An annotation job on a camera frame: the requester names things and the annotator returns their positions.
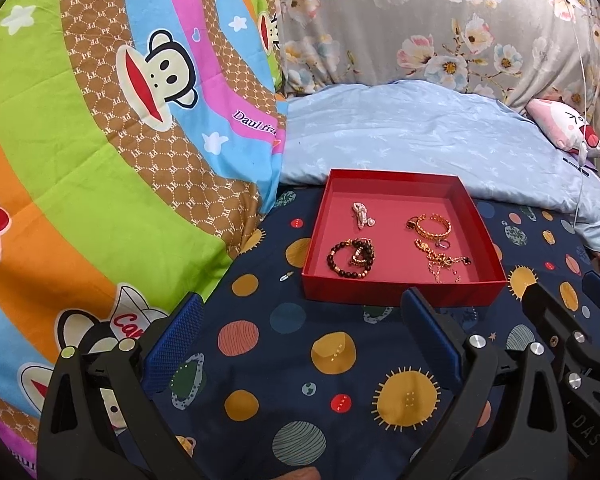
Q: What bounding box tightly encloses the red jewelry tray box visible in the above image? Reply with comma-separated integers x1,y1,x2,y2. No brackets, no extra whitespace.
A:
302,169,507,308

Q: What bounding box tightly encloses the navy planet print blanket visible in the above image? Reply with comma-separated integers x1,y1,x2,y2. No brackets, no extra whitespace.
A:
155,188,600,479

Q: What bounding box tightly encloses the pink white plush toy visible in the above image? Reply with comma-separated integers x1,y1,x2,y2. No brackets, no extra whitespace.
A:
526,99,600,164

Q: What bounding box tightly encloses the white pearl brooch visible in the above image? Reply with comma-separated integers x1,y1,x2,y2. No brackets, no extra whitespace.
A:
351,202,376,230

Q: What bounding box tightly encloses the light blue pillow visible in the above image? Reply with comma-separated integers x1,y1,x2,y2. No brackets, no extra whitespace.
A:
280,80,600,252

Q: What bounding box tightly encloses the colourful monkey cartoon quilt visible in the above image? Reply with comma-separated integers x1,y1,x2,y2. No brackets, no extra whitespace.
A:
0,0,286,479

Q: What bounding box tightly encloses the grey floral bedsheet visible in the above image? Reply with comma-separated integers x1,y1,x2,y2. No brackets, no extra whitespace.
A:
272,0,600,172

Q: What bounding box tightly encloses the white charging cable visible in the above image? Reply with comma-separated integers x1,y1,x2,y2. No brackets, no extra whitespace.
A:
564,0,598,226

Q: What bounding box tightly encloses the gold necklace black clover pendant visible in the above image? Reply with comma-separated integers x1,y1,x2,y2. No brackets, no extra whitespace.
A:
414,240,472,283

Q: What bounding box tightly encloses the gold chain bracelet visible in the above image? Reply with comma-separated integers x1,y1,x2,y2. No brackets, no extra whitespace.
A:
405,212,454,242

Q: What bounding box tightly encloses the dark bead bracelet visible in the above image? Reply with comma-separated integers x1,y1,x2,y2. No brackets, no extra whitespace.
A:
326,237,376,280

